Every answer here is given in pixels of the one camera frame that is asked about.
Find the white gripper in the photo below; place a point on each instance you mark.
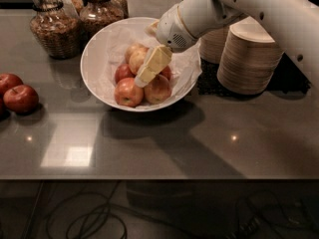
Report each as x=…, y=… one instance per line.
x=171, y=28

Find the yellow-red apple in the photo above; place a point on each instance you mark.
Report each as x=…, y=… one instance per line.
x=158, y=90
x=137, y=59

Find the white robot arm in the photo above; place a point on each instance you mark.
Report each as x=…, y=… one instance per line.
x=293, y=25

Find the red apple right back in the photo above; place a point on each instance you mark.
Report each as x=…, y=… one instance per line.
x=166, y=72

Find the dark red apple left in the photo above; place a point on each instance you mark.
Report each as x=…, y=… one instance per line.
x=123, y=71

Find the white ceramic bowl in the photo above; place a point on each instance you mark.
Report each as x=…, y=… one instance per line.
x=96, y=67

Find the rear paper bowl stack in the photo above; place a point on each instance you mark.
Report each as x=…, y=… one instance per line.
x=214, y=42

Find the paper bowl stack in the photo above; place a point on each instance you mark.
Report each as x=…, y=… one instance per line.
x=249, y=58
x=214, y=42

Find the front left red-yellow apple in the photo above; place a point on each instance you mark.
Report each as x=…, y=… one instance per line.
x=127, y=93

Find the front paper bowl stack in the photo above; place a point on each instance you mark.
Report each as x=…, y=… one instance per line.
x=249, y=58

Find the red apple on table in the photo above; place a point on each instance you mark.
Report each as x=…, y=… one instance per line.
x=21, y=99

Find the red apple at edge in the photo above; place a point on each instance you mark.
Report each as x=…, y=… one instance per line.
x=8, y=81

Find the white paper liner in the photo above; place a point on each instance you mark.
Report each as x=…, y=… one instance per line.
x=113, y=47

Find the glass cereal jar middle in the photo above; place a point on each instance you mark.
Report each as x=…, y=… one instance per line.
x=98, y=14

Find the glass cereal jar left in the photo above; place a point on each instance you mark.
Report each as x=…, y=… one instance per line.
x=56, y=30

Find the black mesh mat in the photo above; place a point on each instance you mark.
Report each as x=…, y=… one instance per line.
x=287, y=79

